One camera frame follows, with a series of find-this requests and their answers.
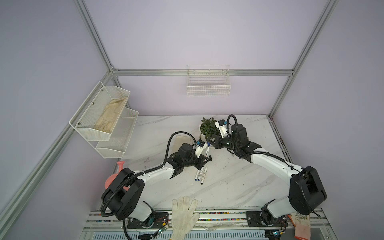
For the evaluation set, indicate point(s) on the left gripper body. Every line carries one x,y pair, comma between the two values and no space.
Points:
194,161

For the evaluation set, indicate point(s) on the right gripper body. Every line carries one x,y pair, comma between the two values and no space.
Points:
226,142

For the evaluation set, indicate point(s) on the white work glove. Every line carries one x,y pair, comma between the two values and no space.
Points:
184,217

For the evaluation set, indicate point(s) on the upper white mesh shelf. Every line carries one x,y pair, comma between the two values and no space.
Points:
89,121

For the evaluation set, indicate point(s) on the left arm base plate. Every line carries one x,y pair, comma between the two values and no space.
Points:
154,221

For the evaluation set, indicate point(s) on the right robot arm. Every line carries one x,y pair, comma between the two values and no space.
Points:
306,191

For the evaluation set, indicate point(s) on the white mesh shelf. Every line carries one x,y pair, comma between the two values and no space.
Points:
89,121
121,135

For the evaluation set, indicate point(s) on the white wire basket back wall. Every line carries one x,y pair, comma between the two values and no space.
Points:
208,81

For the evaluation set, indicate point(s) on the potted green plant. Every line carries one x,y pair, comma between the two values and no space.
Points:
208,128

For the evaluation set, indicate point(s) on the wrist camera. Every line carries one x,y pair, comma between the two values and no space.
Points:
200,148
221,125

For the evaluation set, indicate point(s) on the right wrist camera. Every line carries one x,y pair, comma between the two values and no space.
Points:
221,125

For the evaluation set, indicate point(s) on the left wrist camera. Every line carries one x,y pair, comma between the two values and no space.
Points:
200,148

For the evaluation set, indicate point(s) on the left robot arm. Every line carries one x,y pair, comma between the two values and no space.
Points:
121,198

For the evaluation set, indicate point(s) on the lower white mesh shelf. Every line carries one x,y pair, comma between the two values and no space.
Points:
121,135

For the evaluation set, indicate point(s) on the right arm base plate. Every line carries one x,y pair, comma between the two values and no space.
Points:
264,219

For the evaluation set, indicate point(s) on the orange white glove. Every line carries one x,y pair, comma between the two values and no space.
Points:
302,226

